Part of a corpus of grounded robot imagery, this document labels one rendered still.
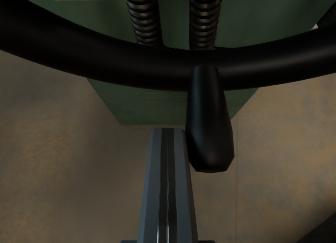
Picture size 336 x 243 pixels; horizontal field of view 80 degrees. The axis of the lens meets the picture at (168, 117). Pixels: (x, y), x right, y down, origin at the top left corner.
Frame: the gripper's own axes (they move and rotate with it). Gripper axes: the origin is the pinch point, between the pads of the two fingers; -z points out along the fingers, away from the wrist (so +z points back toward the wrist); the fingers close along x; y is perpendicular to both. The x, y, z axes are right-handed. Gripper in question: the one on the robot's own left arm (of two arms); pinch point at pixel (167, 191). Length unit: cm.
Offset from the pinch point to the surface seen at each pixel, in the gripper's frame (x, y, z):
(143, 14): -1.9, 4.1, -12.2
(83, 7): -12.3, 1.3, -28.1
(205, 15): 2.8, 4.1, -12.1
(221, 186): 20, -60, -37
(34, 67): -62, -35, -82
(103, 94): -18, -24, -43
